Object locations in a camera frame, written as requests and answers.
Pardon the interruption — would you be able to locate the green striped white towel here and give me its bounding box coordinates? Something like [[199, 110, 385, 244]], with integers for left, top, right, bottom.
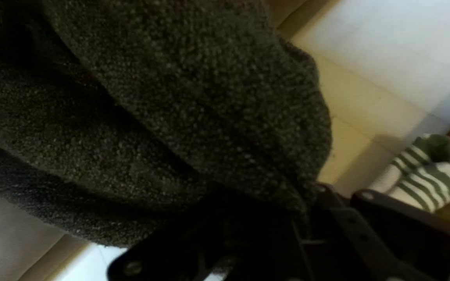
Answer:
[[369, 135, 450, 213]]

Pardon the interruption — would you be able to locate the dark grey knitted blanket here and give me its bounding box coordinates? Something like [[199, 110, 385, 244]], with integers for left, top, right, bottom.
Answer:
[[0, 0, 332, 247]]

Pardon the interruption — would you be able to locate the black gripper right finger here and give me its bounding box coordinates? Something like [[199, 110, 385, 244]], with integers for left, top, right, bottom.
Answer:
[[308, 186, 450, 281]]

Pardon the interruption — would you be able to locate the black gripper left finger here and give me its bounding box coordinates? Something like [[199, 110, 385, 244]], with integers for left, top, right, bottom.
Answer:
[[108, 197, 310, 281]]

